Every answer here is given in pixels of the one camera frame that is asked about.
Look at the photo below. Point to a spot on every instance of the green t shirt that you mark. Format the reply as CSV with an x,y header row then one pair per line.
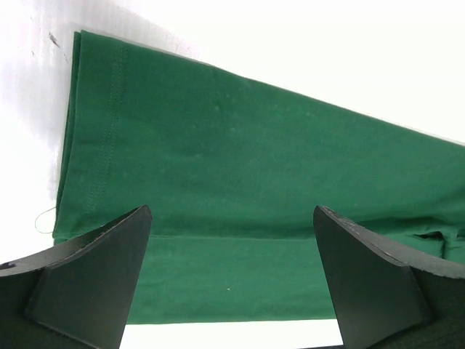
x,y
232,169

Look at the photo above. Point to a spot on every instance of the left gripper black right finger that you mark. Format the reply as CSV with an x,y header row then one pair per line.
x,y
386,294

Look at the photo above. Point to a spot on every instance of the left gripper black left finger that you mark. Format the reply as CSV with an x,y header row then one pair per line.
x,y
76,294

